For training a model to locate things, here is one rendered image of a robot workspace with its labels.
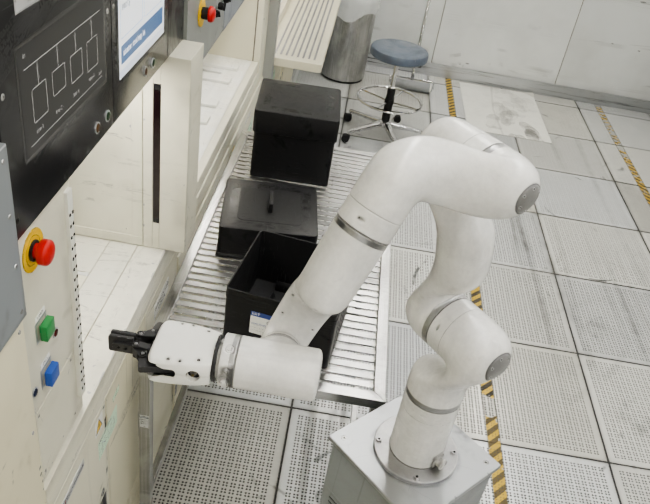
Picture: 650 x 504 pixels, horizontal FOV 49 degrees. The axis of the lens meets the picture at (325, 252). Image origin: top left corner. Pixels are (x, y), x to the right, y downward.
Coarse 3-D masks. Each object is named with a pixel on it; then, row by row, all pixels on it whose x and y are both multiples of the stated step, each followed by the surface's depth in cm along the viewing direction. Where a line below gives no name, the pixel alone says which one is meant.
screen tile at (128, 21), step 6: (120, 0) 121; (138, 0) 131; (120, 6) 122; (132, 6) 128; (138, 6) 131; (120, 12) 122; (126, 12) 125; (132, 12) 128; (138, 12) 132; (126, 18) 126; (132, 18) 129; (138, 18) 132; (126, 24) 126; (132, 24) 130; (126, 30) 127
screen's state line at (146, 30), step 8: (160, 8) 146; (152, 16) 141; (160, 16) 146; (144, 24) 137; (152, 24) 142; (136, 32) 133; (144, 32) 138; (152, 32) 143; (128, 40) 129; (136, 40) 134; (144, 40) 138; (128, 48) 130; (136, 48) 134; (128, 56) 130
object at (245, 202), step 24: (240, 192) 220; (264, 192) 222; (288, 192) 224; (312, 192) 227; (240, 216) 209; (264, 216) 211; (288, 216) 213; (312, 216) 215; (240, 240) 206; (312, 240) 207
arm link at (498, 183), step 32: (384, 160) 100; (416, 160) 100; (448, 160) 102; (480, 160) 103; (512, 160) 104; (352, 192) 104; (384, 192) 100; (416, 192) 101; (448, 192) 104; (480, 192) 104; (512, 192) 104; (352, 224) 102; (384, 224) 102
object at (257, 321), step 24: (264, 240) 194; (288, 240) 192; (240, 264) 178; (264, 264) 198; (288, 264) 196; (240, 288) 185; (264, 288) 198; (288, 288) 197; (240, 312) 173; (264, 312) 172; (336, 336) 182
